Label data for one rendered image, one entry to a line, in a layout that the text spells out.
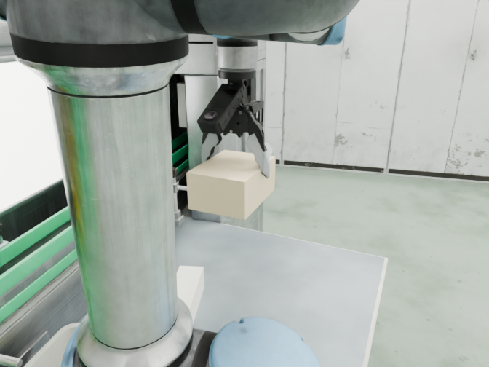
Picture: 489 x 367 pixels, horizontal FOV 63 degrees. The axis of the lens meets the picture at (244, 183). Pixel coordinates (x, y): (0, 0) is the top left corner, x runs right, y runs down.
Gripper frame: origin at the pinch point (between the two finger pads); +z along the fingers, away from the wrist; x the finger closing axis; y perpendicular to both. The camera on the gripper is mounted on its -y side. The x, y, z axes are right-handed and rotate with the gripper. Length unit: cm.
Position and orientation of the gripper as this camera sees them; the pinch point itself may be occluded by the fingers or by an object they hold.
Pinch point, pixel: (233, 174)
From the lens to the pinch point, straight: 80.1
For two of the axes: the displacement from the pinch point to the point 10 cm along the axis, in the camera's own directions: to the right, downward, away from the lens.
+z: 0.0, 9.3, 3.6
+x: -9.2, -1.5, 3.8
